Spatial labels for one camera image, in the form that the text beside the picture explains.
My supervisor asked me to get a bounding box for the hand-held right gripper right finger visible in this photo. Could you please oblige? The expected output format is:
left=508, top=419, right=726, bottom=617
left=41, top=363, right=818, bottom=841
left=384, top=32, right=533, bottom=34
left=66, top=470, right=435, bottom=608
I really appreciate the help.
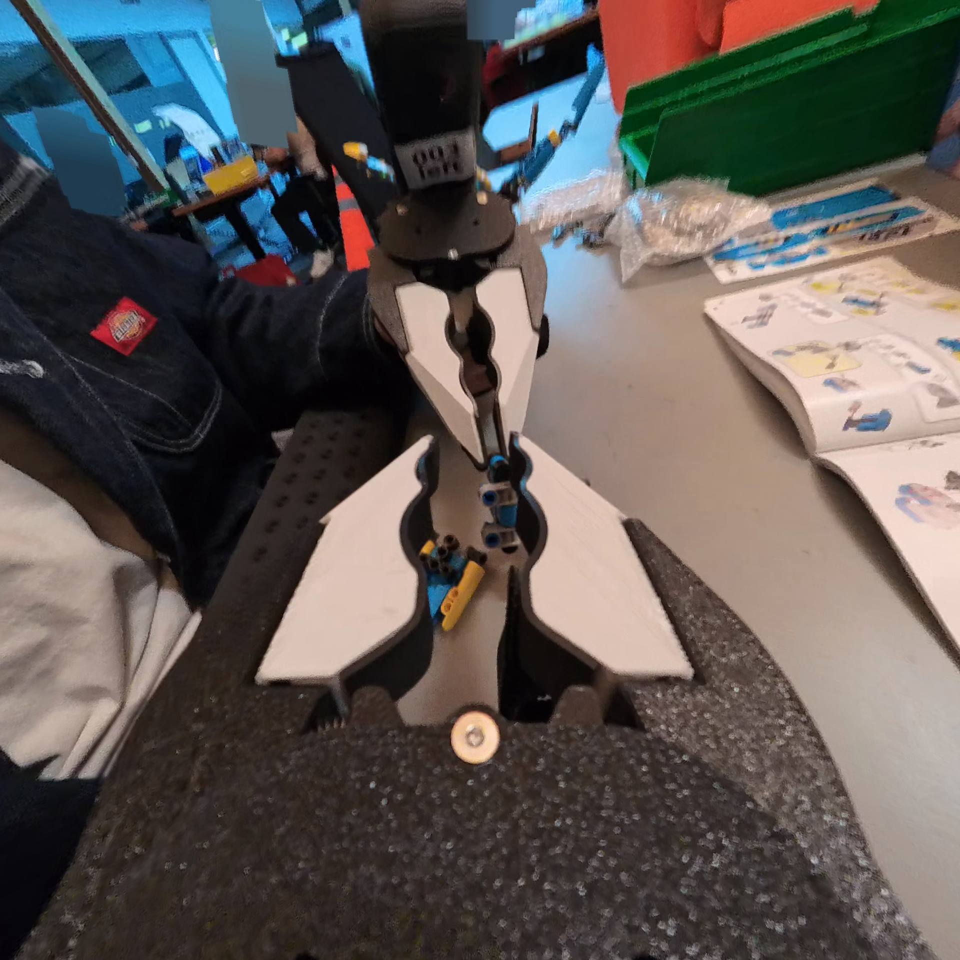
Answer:
left=503, top=435, right=694, bottom=684

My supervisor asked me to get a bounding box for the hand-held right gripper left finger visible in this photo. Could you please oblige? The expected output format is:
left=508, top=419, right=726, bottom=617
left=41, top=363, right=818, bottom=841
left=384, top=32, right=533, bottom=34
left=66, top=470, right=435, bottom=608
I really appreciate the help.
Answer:
left=255, top=435, right=439, bottom=691

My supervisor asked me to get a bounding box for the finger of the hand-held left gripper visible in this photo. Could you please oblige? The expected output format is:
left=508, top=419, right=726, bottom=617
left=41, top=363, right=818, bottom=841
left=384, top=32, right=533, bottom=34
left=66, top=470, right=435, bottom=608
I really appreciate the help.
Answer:
left=393, top=282, right=496, bottom=463
left=477, top=278, right=541, bottom=451

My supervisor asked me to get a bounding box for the blue yellow brick assembly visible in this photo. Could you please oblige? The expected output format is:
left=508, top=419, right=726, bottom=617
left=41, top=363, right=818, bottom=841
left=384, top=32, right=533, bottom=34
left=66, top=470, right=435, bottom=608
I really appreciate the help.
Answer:
left=420, top=533, right=489, bottom=631

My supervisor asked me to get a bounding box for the black gear brick assembly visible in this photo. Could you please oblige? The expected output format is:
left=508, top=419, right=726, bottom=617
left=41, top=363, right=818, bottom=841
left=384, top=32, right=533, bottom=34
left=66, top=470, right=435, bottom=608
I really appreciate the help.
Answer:
left=477, top=450, right=526, bottom=556

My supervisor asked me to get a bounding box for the person's left forearm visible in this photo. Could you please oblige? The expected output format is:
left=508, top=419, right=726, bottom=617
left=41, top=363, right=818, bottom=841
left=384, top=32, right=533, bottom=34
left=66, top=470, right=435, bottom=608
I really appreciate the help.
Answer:
left=195, top=255, right=414, bottom=451

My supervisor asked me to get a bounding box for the grey desk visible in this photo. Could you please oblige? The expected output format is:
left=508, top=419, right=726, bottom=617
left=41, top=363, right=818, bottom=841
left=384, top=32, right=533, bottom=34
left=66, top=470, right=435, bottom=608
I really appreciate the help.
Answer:
left=383, top=75, right=960, bottom=960

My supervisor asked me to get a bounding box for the orange traffic cone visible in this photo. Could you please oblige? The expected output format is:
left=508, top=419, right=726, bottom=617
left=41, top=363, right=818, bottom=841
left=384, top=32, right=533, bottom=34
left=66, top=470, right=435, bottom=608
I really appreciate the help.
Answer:
left=333, top=173, right=376, bottom=271

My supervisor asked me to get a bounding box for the black studded mat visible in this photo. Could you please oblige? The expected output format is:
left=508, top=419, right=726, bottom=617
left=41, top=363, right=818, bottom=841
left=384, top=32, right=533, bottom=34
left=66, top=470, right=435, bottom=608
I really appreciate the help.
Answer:
left=180, top=405, right=436, bottom=661

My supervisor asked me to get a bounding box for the clear plastic bag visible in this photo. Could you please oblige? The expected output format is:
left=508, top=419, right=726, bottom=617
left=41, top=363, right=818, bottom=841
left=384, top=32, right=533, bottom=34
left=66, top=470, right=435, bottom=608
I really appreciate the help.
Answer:
left=608, top=177, right=774, bottom=286
left=518, top=168, right=631, bottom=241

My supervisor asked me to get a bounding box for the blue built toy robot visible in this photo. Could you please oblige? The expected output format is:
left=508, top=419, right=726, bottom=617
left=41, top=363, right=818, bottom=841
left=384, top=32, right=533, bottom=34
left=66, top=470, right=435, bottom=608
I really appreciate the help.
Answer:
left=488, top=45, right=609, bottom=204

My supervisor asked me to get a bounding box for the black board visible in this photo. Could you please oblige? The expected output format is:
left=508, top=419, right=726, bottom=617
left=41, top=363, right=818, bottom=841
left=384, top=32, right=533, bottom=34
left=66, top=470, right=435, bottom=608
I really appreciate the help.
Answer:
left=278, top=45, right=399, bottom=196

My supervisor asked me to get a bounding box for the person's white shirt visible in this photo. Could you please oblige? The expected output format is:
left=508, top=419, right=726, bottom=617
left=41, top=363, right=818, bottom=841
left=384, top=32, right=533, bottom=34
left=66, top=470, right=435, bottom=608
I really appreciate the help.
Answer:
left=0, top=405, right=204, bottom=781

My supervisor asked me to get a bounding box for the orange plastic tote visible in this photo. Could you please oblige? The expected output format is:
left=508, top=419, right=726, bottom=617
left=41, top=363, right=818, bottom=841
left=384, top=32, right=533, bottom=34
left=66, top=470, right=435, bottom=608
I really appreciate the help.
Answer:
left=597, top=0, right=879, bottom=114

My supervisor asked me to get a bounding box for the person's denim jacket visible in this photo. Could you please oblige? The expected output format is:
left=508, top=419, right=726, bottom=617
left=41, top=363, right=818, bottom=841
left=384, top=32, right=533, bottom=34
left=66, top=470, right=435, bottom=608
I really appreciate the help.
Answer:
left=0, top=143, right=406, bottom=960

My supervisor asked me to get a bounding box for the building instruction booklet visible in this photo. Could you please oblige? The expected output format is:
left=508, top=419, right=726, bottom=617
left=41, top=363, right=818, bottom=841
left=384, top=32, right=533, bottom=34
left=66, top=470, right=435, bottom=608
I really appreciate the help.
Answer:
left=702, top=255, right=960, bottom=654

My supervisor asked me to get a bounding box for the blue sticker sheet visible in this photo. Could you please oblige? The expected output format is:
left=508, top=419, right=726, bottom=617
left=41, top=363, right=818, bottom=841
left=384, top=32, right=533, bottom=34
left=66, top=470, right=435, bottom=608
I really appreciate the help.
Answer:
left=705, top=180, right=960, bottom=286

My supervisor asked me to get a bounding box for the green plastic bin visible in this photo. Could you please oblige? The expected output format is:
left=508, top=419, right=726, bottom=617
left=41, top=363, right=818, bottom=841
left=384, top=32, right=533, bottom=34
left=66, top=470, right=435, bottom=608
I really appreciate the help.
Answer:
left=618, top=0, right=960, bottom=196

